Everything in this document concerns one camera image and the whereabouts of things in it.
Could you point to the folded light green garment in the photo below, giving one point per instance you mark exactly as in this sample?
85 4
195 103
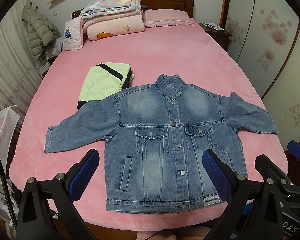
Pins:
103 80

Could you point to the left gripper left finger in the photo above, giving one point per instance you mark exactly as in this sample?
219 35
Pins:
35 220

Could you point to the blue denim jacket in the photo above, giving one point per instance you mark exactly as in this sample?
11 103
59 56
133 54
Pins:
155 137

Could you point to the floral wardrobe doors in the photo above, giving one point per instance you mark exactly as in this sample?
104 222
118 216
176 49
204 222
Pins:
265 43

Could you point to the white curtain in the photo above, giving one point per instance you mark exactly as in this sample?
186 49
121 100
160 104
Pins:
19 78

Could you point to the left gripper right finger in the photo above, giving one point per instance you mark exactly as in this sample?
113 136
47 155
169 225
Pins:
264 220

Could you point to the dark wooden nightstand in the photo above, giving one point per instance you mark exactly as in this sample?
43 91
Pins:
221 37

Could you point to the pink cartoon cushion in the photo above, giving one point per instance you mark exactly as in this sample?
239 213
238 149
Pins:
73 35

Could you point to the dark wooden headboard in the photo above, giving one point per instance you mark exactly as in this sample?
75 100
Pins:
182 5

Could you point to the pink bed blanket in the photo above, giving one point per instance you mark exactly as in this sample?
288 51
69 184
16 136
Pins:
188 52

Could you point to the folded floral quilt stack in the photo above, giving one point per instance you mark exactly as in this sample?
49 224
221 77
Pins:
107 18

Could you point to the grey green puffer jacket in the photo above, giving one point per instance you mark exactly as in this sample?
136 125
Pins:
41 31

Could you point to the pink pillow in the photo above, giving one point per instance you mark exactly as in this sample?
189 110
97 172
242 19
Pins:
165 17

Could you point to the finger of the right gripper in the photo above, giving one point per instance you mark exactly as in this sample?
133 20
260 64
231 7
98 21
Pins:
268 169
294 148

